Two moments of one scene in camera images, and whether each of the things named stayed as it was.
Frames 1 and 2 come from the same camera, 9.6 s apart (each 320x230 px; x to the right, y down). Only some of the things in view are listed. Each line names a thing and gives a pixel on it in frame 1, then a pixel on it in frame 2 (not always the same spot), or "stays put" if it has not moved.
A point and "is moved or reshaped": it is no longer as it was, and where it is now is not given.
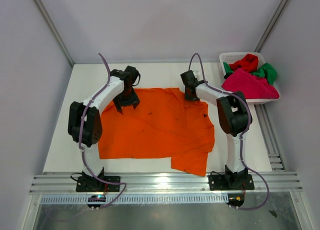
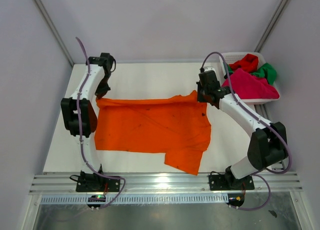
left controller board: [96, 198] stays put
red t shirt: [249, 63] stays put
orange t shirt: [164, 125] is moved or reshaped
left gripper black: [126, 101] -> [102, 89]
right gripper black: [191, 97] -> [202, 96]
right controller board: [236, 199] stays put
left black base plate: [91, 184] stays put
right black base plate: [222, 182] stays put
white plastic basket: [229, 57] stays put
